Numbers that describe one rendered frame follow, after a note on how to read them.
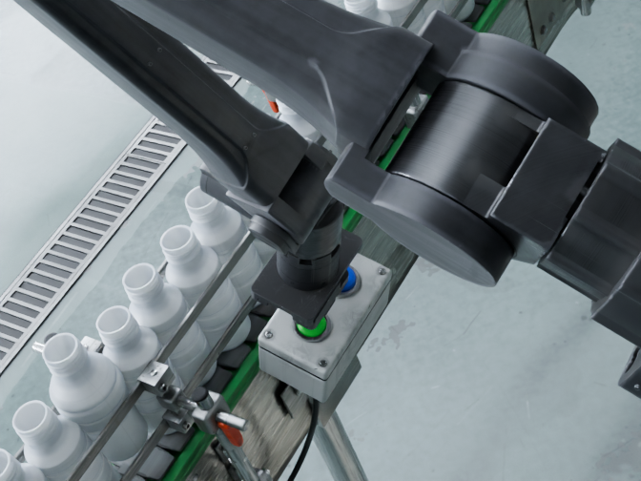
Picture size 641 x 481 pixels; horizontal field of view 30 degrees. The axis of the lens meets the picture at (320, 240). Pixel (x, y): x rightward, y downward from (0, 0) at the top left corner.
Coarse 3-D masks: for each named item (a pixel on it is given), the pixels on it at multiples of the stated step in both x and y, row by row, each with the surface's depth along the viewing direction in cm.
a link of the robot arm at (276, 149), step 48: (48, 0) 76; (96, 0) 78; (96, 48) 79; (144, 48) 81; (144, 96) 83; (192, 96) 84; (240, 96) 88; (192, 144) 90; (240, 144) 88; (288, 144) 91; (240, 192) 92; (288, 192) 94
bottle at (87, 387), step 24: (72, 336) 115; (48, 360) 113; (72, 360) 113; (96, 360) 117; (72, 384) 115; (96, 384) 116; (120, 384) 118; (72, 408) 116; (96, 408) 116; (96, 432) 119; (120, 432) 120; (144, 432) 124; (120, 456) 123
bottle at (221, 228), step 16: (192, 192) 129; (192, 208) 127; (208, 208) 127; (224, 208) 129; (192, 224) 131; (208, 224) 128; (224, 224) 129; (240, 224) 130; (208, 240) 129; (224, 240) 129; (240, 240) 131; (224, 256) 130; (256, 256) 134; (240, 272) 133; (256, 272) 135; (240, 288) 134; (256, 304) 137
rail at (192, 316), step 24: (408, 24) 148; (216, 288) 127; (192, 312) 124; (240, 312) 132; (216, 360) 130; (192, 384) 127; (120, 408) 118; (24, 456) 118; (144, 456) 123; (72, 480) 114; (120, 480) 121
